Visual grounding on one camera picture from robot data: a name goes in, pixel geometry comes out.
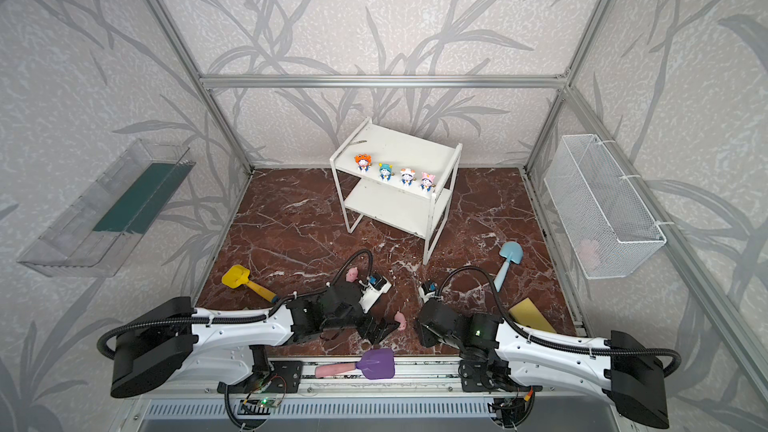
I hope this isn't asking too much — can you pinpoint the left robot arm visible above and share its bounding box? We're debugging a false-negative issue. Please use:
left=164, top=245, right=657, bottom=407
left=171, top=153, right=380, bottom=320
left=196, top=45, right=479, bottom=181
left=97, top=260, right=405, bottom=398

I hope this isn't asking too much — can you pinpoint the yellow toy shovel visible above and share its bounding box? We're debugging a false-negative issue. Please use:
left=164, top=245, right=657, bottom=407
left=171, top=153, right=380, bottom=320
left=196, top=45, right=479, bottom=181
left=221, top=265, right=278, bottom=303

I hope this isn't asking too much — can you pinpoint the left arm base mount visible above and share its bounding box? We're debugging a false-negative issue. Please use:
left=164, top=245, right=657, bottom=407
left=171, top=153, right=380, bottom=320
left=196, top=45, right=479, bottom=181
left=216, top=360, right=303, bottom=394

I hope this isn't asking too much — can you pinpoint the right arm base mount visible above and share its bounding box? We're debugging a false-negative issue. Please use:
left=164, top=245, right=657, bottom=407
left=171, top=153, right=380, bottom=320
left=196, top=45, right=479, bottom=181
left=458, top=360, right=540, bottom=393

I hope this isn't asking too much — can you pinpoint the green circuit board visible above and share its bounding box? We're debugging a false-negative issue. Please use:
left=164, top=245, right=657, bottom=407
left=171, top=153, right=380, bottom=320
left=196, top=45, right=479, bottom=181
left=241, top=397, right=283, bottom=415

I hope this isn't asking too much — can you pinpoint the clear plastic wall bin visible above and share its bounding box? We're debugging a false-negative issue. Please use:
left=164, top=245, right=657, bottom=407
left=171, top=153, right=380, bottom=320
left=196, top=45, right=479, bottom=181
left=18, top=139, right=195, bottom=278

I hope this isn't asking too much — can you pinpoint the yellow sponge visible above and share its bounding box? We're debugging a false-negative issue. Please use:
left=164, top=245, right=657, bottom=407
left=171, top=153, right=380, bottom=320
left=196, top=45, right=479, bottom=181
left=508, top=298, right=555, bottom=333

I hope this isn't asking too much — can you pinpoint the white hooded Doraemon figure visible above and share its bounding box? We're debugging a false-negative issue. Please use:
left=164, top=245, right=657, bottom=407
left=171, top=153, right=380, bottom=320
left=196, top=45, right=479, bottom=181
left=400, top=167, right=416, bottom=186

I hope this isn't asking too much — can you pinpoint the white wire mesh basket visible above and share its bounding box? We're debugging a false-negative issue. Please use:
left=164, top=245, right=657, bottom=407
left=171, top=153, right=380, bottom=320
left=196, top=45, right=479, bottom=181
left=544, top=134, right=666, bottom=279

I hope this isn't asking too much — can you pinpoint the orange hooded Doraemon figure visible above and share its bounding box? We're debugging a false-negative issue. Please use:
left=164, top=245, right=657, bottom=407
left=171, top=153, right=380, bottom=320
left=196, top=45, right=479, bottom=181
left=354, top=154, right=372, bottom=172

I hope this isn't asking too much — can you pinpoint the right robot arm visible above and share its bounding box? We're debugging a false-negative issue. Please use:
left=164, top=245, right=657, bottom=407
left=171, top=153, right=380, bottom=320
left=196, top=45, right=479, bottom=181
left=416, top=281, right=682, bottom=429

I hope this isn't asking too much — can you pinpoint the pink toy in basket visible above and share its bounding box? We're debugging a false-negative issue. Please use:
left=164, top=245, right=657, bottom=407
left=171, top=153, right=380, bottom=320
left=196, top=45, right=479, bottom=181
left=576, top=239, right=601, bottom=272

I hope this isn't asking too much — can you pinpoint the light blue toy shovel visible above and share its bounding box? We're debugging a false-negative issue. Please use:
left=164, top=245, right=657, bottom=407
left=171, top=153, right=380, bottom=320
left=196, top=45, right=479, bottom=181
left=493, top=241, right=523, bottom=292

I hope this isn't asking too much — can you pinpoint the blue green Doraemon figure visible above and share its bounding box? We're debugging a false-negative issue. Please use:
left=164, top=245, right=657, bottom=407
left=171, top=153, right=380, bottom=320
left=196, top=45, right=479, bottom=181
left=379, top=163, right=393, bottom=181

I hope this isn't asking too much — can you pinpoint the pink hooded Doraemon figure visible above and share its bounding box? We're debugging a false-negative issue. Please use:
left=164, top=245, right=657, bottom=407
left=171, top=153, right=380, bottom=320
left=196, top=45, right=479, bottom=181
left=420, top=172, right=436, bottom=193

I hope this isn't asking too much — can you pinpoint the pink pig toy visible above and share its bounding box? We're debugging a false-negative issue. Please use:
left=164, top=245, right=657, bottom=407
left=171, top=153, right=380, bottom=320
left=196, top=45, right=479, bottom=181
left=345, top=267, right=359, bottom=283
left=394, top=312, right=407, bottom=331

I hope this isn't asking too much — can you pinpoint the purple toy spatula pink handle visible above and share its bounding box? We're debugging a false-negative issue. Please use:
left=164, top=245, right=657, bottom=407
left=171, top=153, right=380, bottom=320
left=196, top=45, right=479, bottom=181
left=315, top=348, right=395, bottom=380

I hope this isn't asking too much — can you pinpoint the white two-tier shelf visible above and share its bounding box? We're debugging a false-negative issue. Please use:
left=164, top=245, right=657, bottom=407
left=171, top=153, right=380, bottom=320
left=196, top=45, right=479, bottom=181
left=330, top=119, right=463, bottom=264

